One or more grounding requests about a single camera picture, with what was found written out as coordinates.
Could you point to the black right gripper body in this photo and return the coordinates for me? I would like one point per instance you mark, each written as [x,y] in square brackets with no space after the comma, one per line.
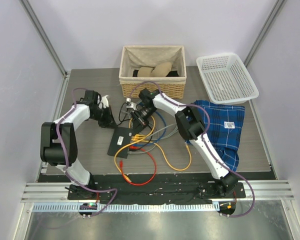
[142,116]

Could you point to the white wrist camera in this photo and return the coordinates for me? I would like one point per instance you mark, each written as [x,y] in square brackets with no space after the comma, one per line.
[104,102]
[130,105]

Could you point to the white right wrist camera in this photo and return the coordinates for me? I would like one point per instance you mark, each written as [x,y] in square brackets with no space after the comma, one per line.
[130,105]

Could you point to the wicker basket with liner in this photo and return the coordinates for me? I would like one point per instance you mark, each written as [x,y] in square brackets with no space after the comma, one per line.
[135,56]

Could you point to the yellow ethernet cable long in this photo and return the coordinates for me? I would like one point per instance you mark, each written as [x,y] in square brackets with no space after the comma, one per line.
[153,139]

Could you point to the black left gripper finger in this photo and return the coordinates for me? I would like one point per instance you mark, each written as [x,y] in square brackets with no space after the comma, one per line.
[111,123]
[102,124]

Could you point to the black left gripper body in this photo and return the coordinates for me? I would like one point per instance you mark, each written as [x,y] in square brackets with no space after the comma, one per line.
[102,114]

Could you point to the white plastic perforated basket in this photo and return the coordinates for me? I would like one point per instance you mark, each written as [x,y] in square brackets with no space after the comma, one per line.
[226,79]

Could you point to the blue plaid shirt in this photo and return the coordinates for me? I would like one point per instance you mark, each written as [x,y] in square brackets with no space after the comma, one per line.
[224,132]

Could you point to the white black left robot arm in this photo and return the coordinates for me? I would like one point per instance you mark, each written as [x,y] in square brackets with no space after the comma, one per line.
[58,142]

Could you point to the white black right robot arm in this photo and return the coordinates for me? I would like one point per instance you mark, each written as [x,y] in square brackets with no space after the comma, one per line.
[192,128]

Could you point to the black network switch box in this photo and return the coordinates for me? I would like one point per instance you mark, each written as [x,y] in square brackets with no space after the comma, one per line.
[121,137]

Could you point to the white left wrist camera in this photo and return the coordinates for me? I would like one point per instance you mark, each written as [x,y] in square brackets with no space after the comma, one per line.
[104,102]

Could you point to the beige shoe in basket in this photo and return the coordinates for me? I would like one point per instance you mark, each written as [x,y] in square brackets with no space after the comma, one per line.
[158,71]

